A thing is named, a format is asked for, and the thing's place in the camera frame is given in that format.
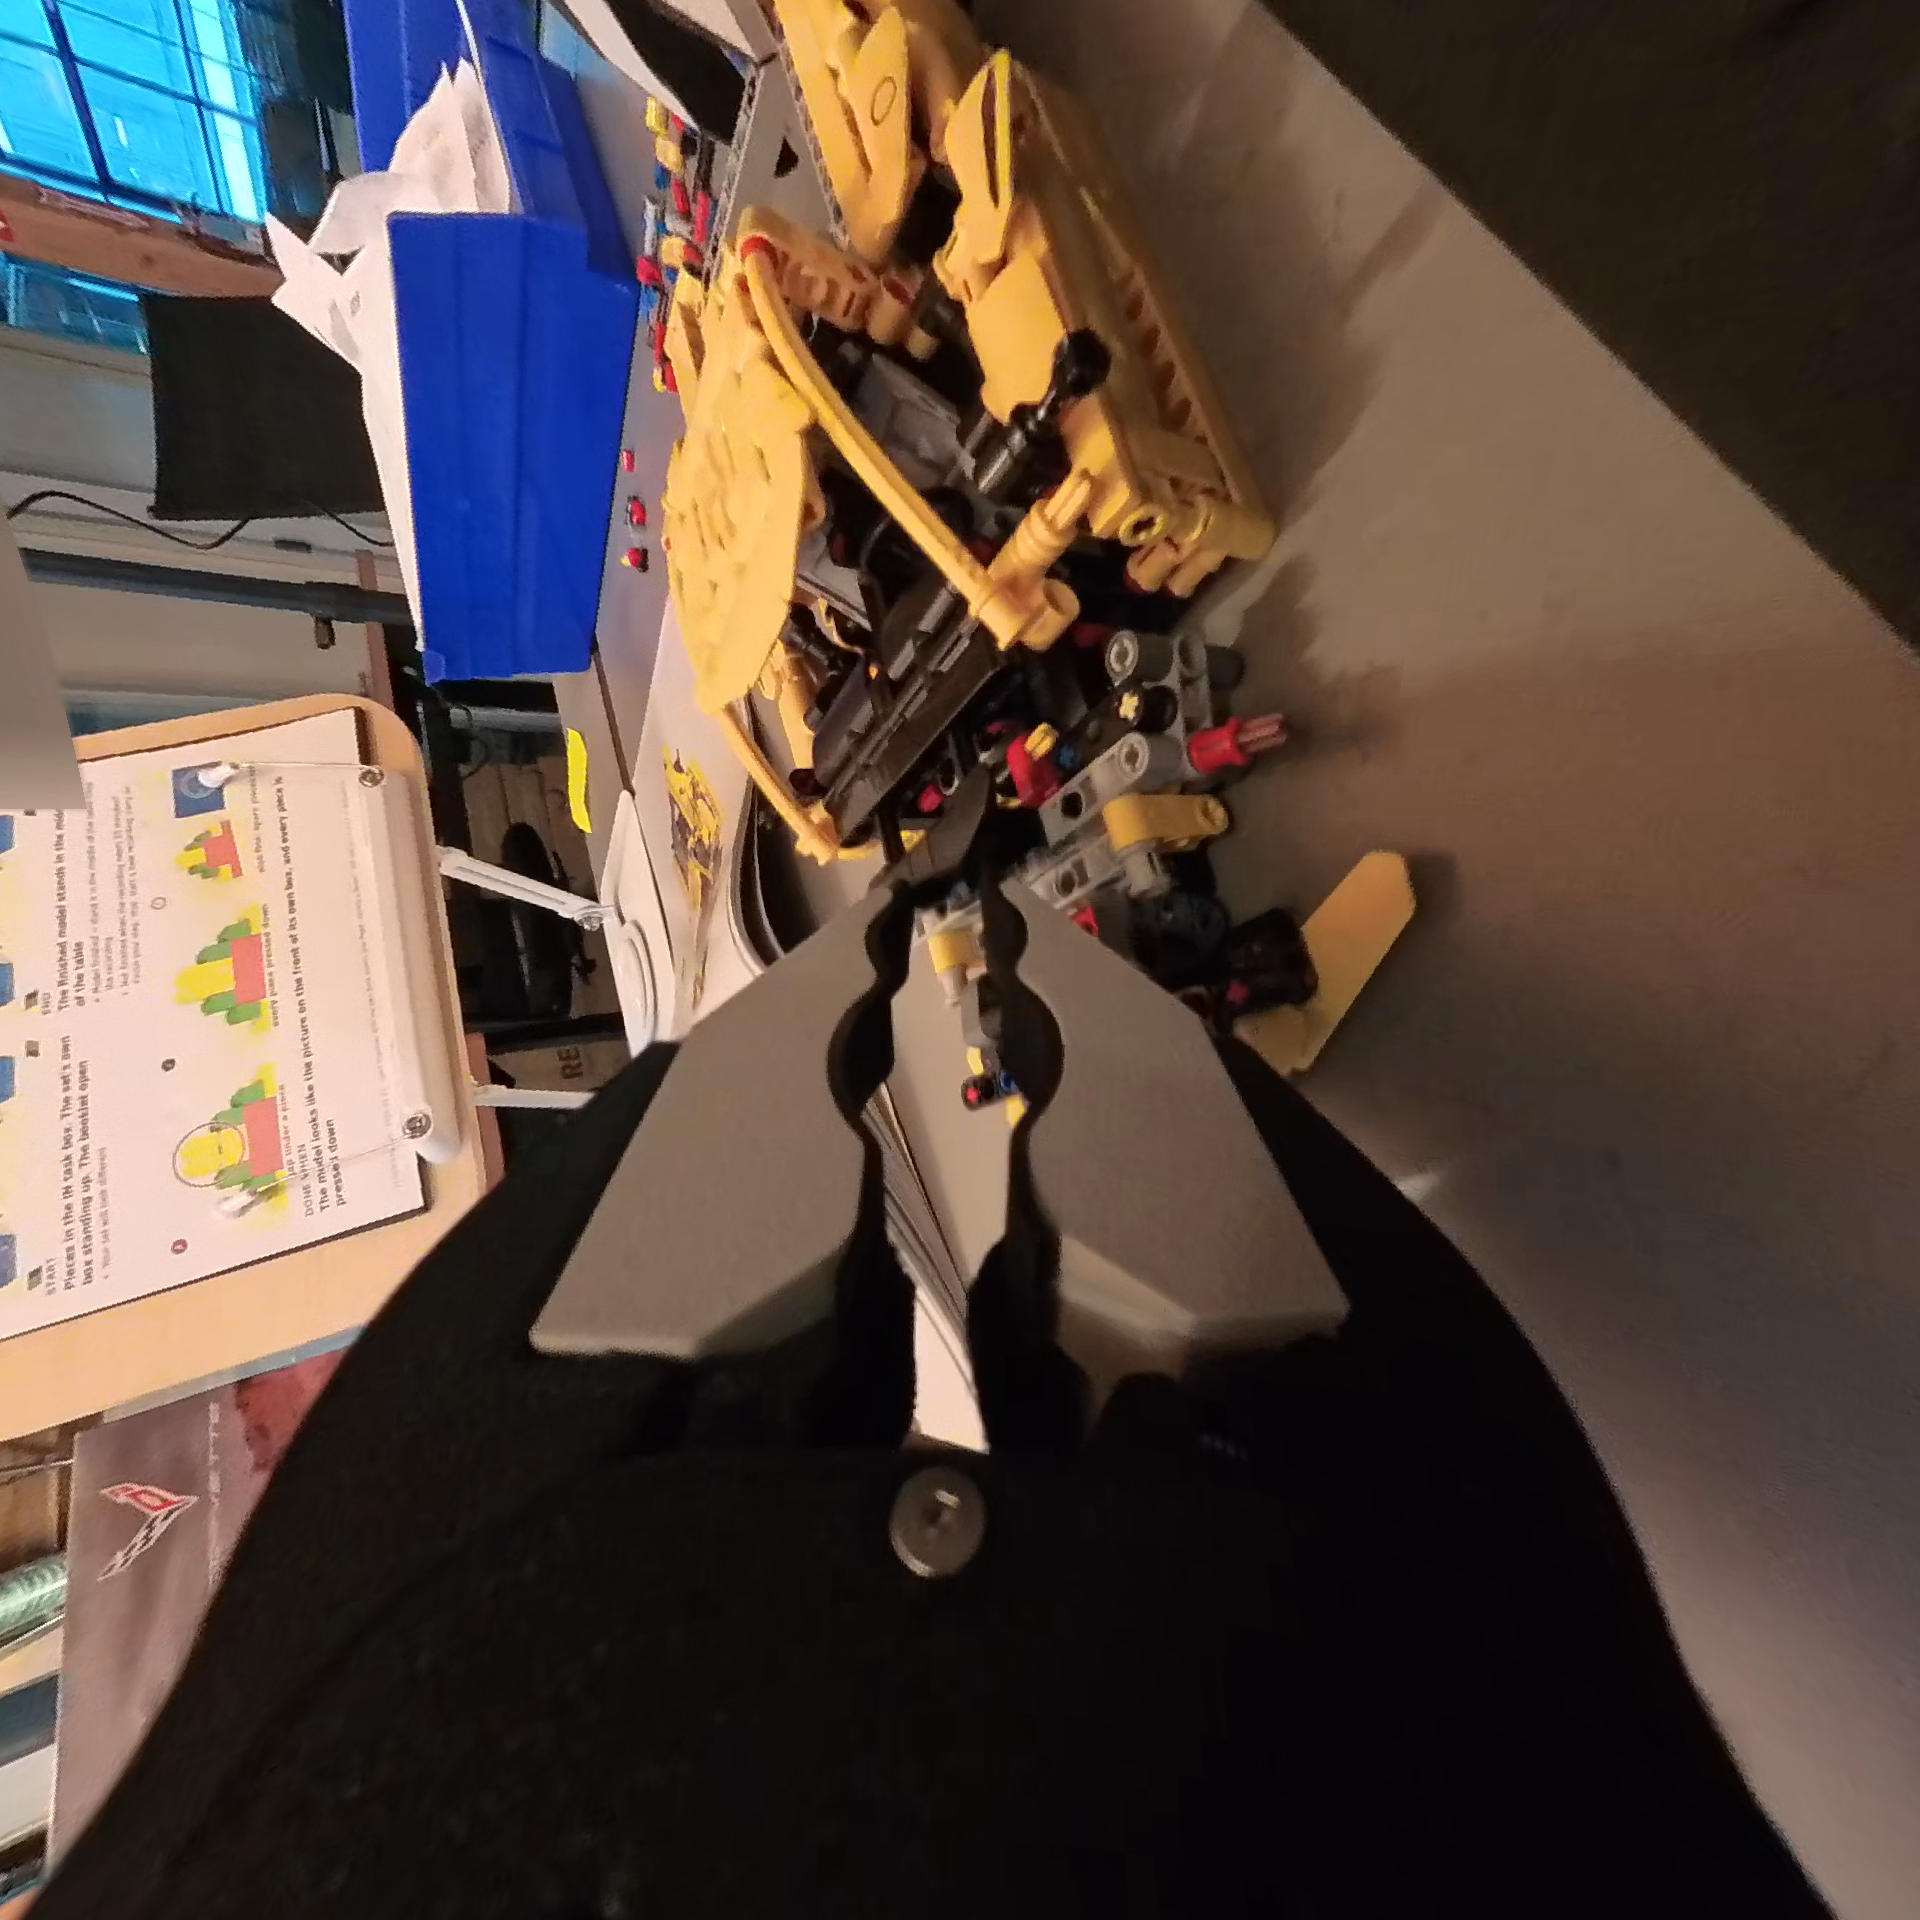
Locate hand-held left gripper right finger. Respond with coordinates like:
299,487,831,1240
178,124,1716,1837
983,873,1354,1383

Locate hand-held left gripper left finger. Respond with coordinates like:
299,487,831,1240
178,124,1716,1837
527,885,916,1366

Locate yellow toy brick car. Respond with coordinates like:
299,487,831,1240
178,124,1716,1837
656,0,1419,1143

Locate grey desk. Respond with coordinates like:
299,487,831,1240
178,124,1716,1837
570,0,1920,1727

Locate open instruction booklet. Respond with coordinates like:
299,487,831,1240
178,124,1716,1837
660,743,993,1443

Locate blue plastic bin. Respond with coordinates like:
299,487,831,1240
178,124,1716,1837
343,0,645,688

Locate black screen panel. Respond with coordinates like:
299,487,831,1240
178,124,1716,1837
143,288,388,521

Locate large pile of coloured pins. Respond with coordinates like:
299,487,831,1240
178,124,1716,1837
639,95,745,399

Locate white crumpled paper bags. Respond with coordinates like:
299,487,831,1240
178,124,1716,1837
267,56,520,496

